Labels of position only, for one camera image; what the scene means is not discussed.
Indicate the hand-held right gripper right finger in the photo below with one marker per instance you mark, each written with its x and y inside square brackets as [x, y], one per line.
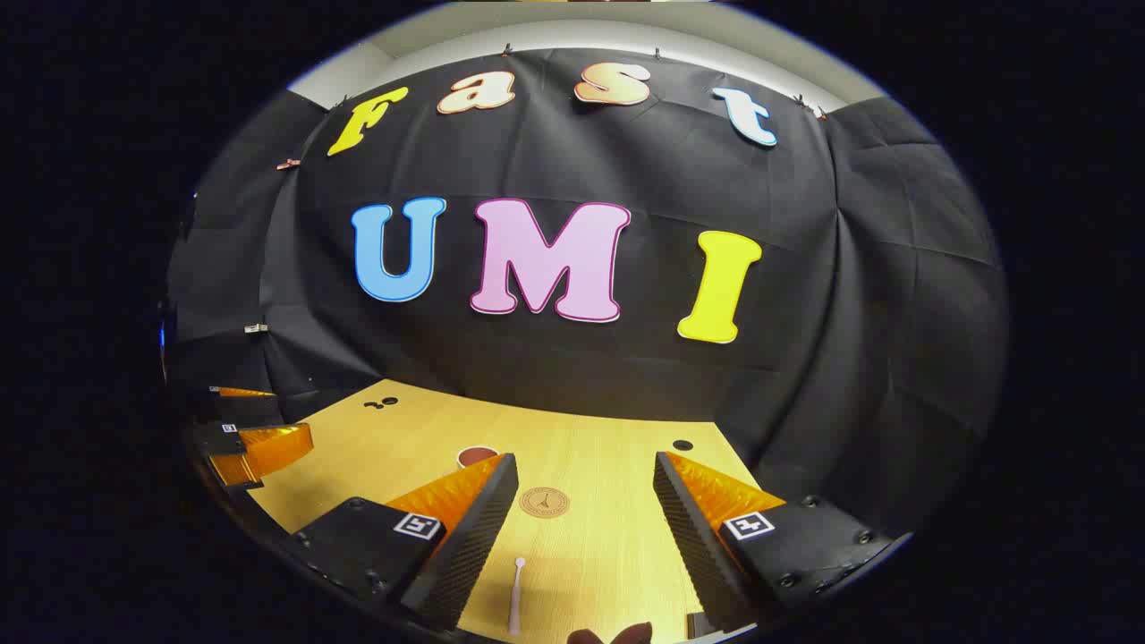
[684, 537]

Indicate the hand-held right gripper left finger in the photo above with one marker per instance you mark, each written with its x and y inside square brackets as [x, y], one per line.
[483, 528]

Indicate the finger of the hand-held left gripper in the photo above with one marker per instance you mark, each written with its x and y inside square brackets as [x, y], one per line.
[250, 410]
[268, 447]

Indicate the round wooden coaster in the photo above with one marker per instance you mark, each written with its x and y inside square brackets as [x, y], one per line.
[545, 502]

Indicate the beige cup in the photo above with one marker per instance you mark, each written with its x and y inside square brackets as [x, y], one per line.
[474, 456]

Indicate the pink toothbrush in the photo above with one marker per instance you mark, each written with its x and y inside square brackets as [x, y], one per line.
[516, 595]

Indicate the wooden desktop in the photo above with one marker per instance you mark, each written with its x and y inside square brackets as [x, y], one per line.
[599, 555]

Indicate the black backdrop cloth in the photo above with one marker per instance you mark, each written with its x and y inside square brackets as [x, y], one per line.
[555, 376]

